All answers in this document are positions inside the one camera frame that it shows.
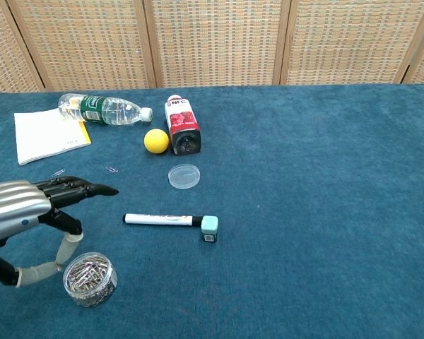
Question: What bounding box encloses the clear round plastic lid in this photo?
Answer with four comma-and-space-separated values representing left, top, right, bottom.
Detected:
167, 163, 201, 190

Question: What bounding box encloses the teal blue table cloth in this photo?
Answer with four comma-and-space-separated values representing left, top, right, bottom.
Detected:
0, 83, 424, 339

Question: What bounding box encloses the yellow foam ball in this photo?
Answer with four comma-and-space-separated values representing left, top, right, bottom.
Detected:
143, 129, 170, 155

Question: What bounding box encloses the clear jar of paperclips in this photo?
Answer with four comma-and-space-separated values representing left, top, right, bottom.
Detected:
62, 251, 119, 308

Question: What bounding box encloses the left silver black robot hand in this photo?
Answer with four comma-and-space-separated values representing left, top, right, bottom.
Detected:
0, 175, 119, 288

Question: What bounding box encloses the clear water bottle green label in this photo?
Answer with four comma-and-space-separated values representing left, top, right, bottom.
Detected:
57, 93, 153, 126

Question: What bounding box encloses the red NFC juice bottle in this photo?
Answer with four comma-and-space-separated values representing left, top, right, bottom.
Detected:
164, 94, 202, 156

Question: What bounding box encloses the white notebook yellow edge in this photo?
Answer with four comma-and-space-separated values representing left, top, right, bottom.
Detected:
13, 107, 92, 167

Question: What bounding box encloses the woven wooden folding screen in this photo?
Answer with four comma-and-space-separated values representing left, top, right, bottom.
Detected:
0, 0, 424, 96

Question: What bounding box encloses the white black whiteboard marker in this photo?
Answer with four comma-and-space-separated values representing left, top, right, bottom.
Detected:
122, 213, 206, 227

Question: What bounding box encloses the light blue eraser cube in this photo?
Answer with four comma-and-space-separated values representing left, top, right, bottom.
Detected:
200, 215, 220, 244

